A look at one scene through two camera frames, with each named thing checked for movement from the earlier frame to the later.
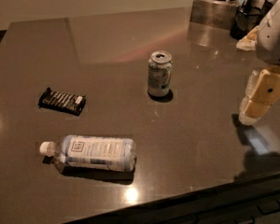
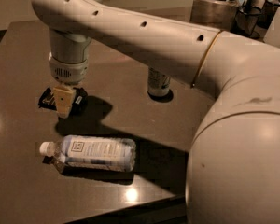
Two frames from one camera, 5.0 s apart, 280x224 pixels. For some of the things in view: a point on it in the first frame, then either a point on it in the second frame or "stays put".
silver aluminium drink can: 159,73 stays put
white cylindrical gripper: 273,40 to 69,72
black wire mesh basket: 246,20 stays put
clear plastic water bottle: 91,153 stays put
